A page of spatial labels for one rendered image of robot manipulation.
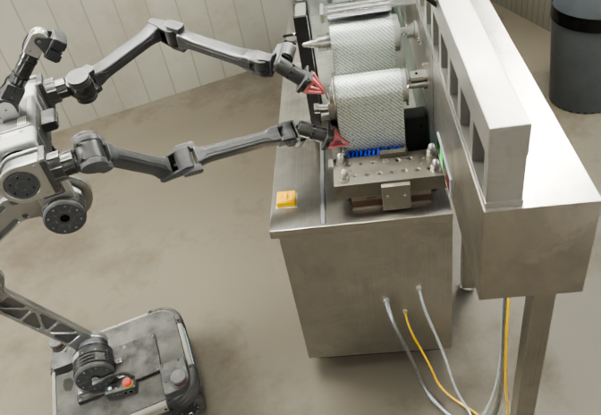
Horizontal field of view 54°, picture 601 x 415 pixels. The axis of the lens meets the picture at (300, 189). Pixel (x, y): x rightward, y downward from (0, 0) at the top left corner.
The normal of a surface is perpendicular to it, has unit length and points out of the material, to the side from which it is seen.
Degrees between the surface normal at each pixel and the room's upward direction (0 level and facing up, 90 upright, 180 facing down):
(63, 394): 0
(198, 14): 90
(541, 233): 90
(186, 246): 0
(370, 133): 90
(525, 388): 90
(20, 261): 0
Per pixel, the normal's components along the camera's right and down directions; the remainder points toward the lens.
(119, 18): 0.34, 0.56
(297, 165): -0.15, -0.76
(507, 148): -0.02, 0.64
